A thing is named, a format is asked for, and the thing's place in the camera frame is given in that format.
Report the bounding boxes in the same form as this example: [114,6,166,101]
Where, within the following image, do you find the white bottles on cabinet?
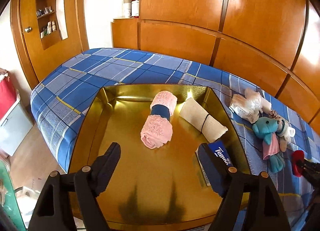
[123,0,139,18]

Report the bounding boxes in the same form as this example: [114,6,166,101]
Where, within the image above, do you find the white plastic bag on floor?
[14,187,40,224]

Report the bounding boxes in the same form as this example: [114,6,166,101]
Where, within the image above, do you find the brown patterned scrunchie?
[268,109,282,120]

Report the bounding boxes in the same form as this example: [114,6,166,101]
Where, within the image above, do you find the gold shallow box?
[68,84,250,230]

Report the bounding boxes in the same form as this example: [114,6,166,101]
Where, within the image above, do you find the blue plaid bed cover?
[30,48,319,230]

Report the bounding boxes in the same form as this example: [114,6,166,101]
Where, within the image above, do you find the wooden wardrobe wall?
[112,0,319,131]

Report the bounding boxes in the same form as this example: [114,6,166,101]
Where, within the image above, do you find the white knitted socks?
[276,119,296,152]

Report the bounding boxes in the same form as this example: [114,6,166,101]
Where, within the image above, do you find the green translucent container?
[1,161,26,230]

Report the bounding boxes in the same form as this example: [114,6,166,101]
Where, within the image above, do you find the blue Tempo tissue pack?
[195,140,233,187]

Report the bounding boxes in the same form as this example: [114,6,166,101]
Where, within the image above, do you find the clear plastic bag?
[245,88,263,116]

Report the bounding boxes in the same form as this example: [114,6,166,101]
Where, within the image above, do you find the round metal door knob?
[24,26,32,33]

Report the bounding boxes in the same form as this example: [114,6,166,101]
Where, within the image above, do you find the pink towel blue band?
[140,91,177,149]

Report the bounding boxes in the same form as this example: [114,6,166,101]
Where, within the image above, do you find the beige cloth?
[180,98,228,143]

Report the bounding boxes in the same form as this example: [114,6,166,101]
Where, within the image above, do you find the wooden door with shelves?
[10,0,89,88]

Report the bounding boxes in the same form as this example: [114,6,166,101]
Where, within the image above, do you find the white storage bin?
[0,91,34,156]

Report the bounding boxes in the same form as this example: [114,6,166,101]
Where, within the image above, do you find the red bag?
[0,68,16,119]

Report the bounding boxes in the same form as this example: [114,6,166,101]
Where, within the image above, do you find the blue plush bear pink dress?
[252,117,285,173]

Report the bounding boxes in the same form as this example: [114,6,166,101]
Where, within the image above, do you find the red fluffy sponge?
[291,150,304,177]

